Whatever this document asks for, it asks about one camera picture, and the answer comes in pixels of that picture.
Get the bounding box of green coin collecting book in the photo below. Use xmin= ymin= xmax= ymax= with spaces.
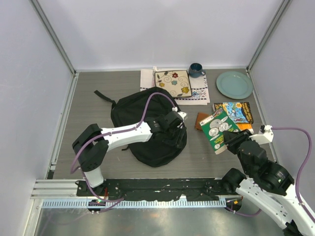
xmin=199 ymin=107 xmax=240 ymax=154

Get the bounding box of black student backpack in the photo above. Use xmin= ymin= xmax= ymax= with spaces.
xmin=94 ymin=87 xmax=187 ymax=167

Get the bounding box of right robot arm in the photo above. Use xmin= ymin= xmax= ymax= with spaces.
xmin=222 ymin=125 xmax=315 ymax=236

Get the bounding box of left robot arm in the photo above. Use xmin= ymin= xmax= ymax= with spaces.
xmin=72 ymin=111 xmax=187 ymax=196

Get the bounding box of orange paperback book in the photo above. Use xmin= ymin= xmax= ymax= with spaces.
xmin=237 ymin=123 xmax=254 ymax=133

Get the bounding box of colourful treehouse storey book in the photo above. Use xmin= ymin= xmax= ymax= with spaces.
xmin=213 ymin=102 xmax=254 ymax=124

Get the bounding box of brown leather wallet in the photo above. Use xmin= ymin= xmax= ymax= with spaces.
xmin=194 ymin=112 xmax=209 ymax=131

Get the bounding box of square floral ceramic plate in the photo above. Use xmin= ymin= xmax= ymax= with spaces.
xmin=154 ymin=70 xmax=192 ymax=98

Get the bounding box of patterned white placemat cloth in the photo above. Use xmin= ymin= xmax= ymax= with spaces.
xmin=140 ymin=68 xmax=210 ymax=105

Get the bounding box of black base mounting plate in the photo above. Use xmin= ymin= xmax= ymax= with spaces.
xmin=76 ymin=177 xmax=253 ymax=203

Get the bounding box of round teal plate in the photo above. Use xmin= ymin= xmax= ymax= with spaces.
xmin=216 ymin=71 xmax=253 ymax=99

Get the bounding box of dark blue ceramic mug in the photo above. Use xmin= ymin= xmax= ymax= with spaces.
xmin=189 ymin=62 xmax=206 ymax=78

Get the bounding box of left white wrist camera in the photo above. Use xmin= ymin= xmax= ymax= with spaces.
xmin=178 ymin=111 xmax=188 ymax=122

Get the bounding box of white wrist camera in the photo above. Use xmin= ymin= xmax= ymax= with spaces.
xmin=249 ymin=125 xmax=274 ymax=145
xmin=178 ymin=111 xmax=188 ymax=122

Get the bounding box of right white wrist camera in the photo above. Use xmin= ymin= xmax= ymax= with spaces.
xmin=249 ymin=125 xmax=274 ymax=145

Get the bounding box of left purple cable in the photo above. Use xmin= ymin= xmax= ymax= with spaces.
xmin=70 ymin=92 xmax=179 ymax=213

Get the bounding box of slotted cable duct rail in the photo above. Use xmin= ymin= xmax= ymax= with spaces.
xmin=42 ymin=198 xmax=226 ymax=209

